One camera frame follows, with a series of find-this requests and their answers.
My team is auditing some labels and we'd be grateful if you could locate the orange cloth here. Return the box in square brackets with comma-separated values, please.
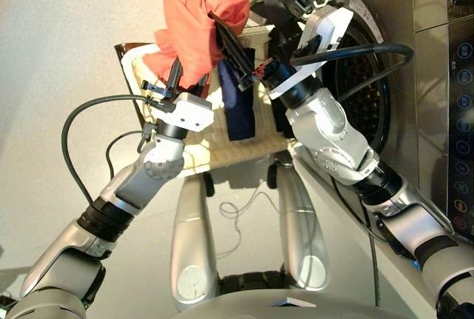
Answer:
[141, 0, 252, 90]

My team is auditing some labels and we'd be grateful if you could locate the black robot body cable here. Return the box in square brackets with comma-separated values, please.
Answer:
[364, 204, 383, 309]

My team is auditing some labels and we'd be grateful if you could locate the navy blue cloth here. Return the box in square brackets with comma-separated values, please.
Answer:
[217, 46, 258, 142]

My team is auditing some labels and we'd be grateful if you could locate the silver robot torso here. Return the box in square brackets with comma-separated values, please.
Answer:
[176, 289, 420, 319]

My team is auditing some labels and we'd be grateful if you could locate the black robot waist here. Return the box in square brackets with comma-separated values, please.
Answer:
[217, 269, 290, 295]

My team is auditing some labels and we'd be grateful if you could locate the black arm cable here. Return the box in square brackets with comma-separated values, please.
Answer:
[290, 36, 415, 105]
[60, 94, 177, 206]

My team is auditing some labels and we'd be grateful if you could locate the white washer door label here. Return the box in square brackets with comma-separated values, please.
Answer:
[346, 0, 385, 44]

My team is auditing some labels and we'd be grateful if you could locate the pale woven basket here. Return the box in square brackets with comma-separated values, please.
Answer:
[121, 24, 298, 180]

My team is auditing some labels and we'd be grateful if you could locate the silver robot leg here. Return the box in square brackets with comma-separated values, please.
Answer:
[170, 173, 220, 313]
[275, 158, 331, 293]

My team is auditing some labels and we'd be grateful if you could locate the thin grey floor wire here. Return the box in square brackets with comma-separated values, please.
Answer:
[217, 184, 283, 258]

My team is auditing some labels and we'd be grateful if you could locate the grey washing machine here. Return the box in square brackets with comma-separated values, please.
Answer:
[258, 0, 474, 261]

